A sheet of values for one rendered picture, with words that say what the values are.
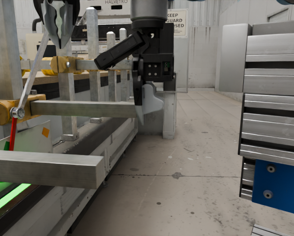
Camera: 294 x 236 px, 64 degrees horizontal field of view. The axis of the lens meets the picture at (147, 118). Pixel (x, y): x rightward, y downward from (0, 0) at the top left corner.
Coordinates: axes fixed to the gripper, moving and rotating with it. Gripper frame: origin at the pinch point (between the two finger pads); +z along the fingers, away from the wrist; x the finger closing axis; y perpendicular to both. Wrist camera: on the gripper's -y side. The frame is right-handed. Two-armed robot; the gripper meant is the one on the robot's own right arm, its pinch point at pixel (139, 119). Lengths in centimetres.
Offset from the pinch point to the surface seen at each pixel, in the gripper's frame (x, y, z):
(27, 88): -5.6, -22.6, -7.0
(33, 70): -4.3, -21.6, -10.8
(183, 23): 248, 7, -61
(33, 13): 832, -560, -212
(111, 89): 69, -28, 0
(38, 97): 1.8, -25.2, -4.2
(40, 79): 35, -46, -7
